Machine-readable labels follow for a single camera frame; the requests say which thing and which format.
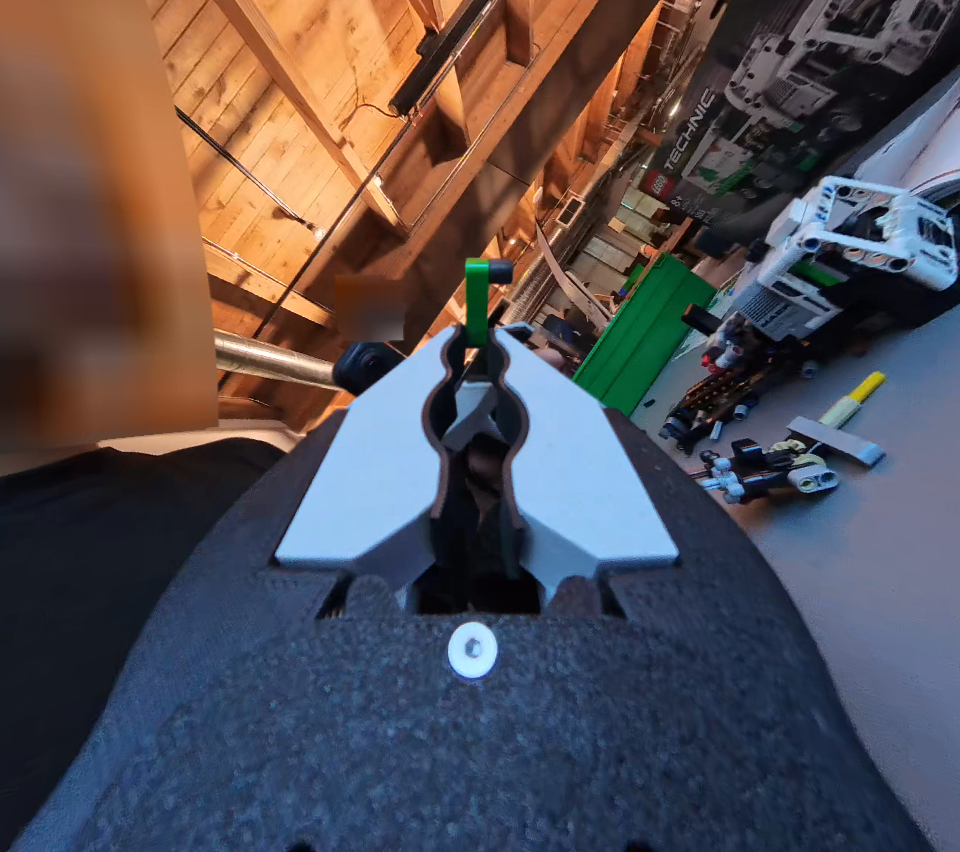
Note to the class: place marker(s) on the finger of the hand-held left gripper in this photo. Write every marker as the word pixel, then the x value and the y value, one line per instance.
pixel 472 410

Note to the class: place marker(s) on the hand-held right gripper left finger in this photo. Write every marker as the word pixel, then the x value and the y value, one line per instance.
pixel 360 477

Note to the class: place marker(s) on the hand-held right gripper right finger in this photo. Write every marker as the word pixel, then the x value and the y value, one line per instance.
pixel 592 477

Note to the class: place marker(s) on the green lego beam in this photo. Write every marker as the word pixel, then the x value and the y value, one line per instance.
pixel 474 305

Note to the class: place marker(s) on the black lego connector blue pins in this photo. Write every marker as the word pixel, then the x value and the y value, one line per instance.
pixel 501 271

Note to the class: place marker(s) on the small black lego assembly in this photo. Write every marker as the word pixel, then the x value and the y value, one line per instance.
pixel 757 466

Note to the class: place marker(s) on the yellow lego axle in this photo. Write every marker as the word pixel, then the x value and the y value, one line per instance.
pixel 855 395

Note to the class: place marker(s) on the partly built lego truck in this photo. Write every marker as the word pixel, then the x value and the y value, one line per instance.
pixel 787 297

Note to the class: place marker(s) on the black lego set box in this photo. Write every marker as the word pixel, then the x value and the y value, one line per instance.
pixel 825 42

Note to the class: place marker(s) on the green bin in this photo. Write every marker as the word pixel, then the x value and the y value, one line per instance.
pixel 637 335

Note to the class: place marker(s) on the person's dark sweater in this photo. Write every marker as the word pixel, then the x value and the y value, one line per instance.
pixel 90 567

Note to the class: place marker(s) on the black ceiling light bar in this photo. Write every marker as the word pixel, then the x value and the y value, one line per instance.
pixel 450 35

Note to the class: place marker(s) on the silver metal duct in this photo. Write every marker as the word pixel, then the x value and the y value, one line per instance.
pixel 270 357

